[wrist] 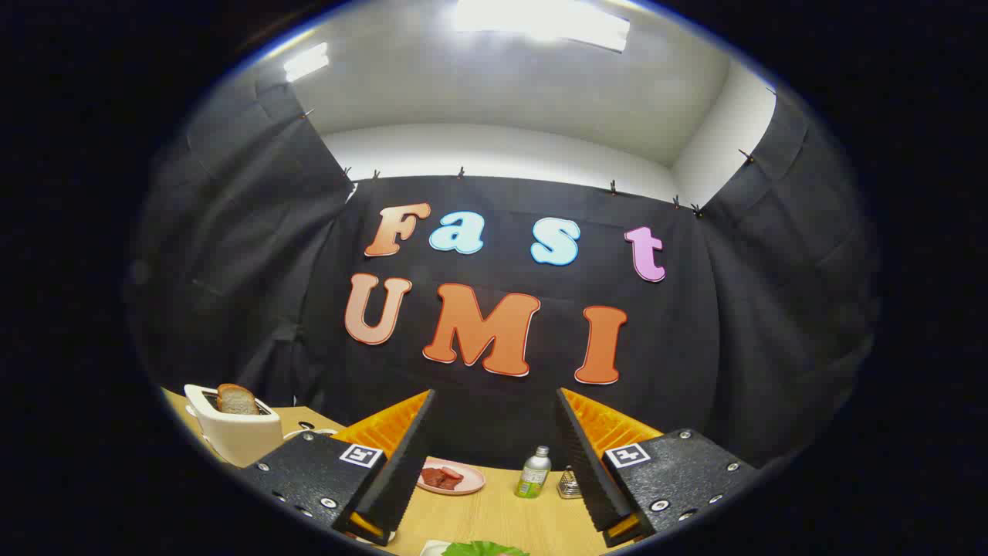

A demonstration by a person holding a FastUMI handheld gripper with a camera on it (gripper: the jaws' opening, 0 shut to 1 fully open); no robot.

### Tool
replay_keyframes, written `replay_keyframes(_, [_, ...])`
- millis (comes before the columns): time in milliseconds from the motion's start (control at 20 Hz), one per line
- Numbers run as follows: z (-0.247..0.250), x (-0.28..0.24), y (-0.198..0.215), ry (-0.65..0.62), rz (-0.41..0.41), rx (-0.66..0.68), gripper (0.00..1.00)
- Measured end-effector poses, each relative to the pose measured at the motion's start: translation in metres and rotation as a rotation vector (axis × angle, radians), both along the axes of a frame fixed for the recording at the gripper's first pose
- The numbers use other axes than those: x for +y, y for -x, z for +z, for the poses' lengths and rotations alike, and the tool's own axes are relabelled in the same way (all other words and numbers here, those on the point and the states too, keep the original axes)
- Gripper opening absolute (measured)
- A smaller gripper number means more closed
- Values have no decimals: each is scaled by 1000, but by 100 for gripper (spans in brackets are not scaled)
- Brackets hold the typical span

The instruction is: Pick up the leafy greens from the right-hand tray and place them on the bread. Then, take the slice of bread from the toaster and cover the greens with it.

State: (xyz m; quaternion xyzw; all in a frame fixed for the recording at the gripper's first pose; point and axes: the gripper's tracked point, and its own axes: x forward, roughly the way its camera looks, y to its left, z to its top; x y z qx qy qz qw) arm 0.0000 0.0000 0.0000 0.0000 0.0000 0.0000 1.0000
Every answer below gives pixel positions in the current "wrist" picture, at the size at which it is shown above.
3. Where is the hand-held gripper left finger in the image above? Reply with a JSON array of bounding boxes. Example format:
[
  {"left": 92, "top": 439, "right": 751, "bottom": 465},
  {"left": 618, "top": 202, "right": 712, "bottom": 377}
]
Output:
[{"left": 235, "top": 388, "right": 437, "bottom": 547}]

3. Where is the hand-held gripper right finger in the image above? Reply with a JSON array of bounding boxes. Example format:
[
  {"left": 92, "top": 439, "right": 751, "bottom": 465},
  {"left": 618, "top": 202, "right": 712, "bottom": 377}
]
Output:
[{"left": 554, "top": 388, "right": 761, "bottom": 549}]

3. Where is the green lettuce leaf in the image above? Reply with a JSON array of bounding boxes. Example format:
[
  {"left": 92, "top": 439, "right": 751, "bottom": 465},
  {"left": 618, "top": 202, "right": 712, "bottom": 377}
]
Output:
[{"left": 440, "top": 541, "right": 532, "bottom": 556}]

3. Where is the brown crust bread slice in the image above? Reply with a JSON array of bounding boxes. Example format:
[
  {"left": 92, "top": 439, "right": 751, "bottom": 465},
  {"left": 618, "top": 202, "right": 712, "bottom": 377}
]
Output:
[{"left": 216, "top": 383, "right": 260, "bottom": 416}]

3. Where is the green label metal bottle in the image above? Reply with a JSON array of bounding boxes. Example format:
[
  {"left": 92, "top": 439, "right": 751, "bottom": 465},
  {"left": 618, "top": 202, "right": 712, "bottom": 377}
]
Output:
[{"left": 515, "top": 446, "right": 553, "bottom": 500}]

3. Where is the pink plate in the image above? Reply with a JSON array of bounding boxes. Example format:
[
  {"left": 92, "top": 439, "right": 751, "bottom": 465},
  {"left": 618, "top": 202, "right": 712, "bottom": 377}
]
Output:
[{"left": 417, "top": 457, "right": 486, "bottom": 496}]

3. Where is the black backdrop cloth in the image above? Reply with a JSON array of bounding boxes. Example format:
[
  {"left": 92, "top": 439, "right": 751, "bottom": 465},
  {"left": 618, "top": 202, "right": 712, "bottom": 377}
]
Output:
[{"left": 127, "top": 77, "right": 881, "bottom": 472}]

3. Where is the white toaster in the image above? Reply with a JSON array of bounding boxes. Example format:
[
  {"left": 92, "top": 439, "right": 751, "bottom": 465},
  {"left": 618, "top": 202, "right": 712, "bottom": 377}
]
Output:
[{"left": 184, "top": 384, "right": 285, "bottom": 469}]

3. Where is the small ceiling light panel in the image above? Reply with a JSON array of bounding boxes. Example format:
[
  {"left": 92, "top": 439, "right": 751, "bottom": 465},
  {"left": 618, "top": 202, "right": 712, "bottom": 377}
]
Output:
[{"left": 283, "top": 42, "right": 330, "bottom": 83}]

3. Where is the large ceiling light panel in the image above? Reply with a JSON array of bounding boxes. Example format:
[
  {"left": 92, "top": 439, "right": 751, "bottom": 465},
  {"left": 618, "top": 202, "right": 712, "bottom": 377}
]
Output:
[{"left": 454, "top": 0, "right": 631, "bottom": 53}]

